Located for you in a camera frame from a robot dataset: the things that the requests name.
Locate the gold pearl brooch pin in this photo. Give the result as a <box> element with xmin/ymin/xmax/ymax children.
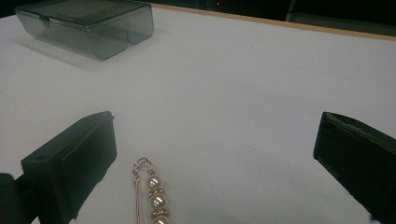
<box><xmin>132</xmin><ymin>157</ymin><xmax>172</xmax><ymax>224</ymax></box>

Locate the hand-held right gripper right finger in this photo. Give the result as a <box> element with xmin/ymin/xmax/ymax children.
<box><xmin>312</xmin><ymin>111</ymin><xmax>396</xmax><ymax>224</ymax></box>

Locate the clear grey plastic compartment box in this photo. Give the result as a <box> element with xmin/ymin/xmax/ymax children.
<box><xmin>13</xmin><ymin>0</ymin><xmax>155</xmax><ymax>61</ymax></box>

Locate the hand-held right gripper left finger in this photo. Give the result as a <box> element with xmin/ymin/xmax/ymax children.
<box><xmin>21</xmin><ymin>110</ymin><xmax>119</xmax><ymax>224</ymax></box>

